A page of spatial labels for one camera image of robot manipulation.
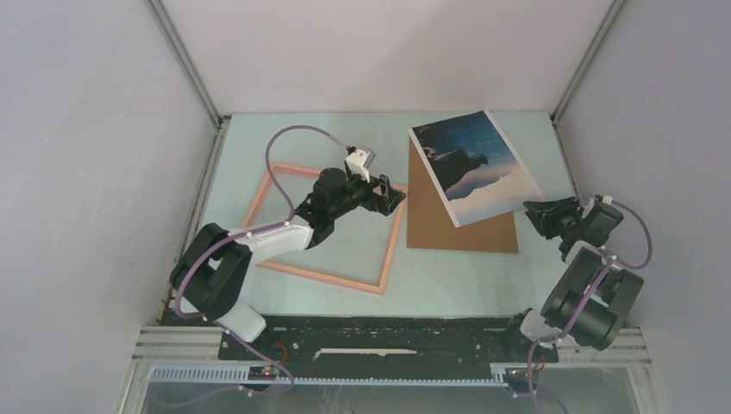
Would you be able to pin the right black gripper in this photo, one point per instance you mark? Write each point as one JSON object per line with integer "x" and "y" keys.
{"x": 542, "y": 221}

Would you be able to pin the landscape photo print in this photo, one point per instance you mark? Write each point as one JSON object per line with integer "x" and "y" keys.
{"x": 475, "y": 168}

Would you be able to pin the left aluminium corner post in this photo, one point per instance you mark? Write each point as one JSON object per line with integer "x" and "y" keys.
{"x": 175, "y": 42}

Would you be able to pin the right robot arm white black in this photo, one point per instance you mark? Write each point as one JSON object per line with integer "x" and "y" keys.
{"x": 598, "y": 289}

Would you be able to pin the clear glass pane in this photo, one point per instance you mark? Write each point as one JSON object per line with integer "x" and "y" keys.
{"x": 357, "y": 248}

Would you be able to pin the brown backing board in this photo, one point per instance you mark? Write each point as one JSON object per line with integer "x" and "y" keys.
{"x": 430, "y": 227}

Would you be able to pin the grey cable duct strip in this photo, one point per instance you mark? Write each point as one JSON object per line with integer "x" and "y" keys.
{"x": 240, "y": 375}

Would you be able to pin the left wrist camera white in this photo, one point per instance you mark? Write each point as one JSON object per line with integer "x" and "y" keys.
{"x": 358, "y": 161}

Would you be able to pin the orange wooden picture frame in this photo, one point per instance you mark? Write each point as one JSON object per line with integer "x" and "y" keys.
{"x": 325, "y": 278}

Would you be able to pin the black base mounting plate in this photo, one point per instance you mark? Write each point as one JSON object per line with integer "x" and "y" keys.
{"x": 393, "y": 348}

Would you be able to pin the right aluminium corner post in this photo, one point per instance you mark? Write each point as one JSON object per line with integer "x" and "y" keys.
{"x": 598, "y": 40}

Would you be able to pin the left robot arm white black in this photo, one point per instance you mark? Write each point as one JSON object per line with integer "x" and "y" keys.
{"x": 209, "y": 276}

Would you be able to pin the aluminium corner post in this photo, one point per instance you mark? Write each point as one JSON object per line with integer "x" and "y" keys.
{"x": 598, "y": 40}
{"x": 175, "y": 42}

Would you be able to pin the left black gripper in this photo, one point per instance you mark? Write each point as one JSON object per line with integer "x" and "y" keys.
{"x": 384, "y": 203}

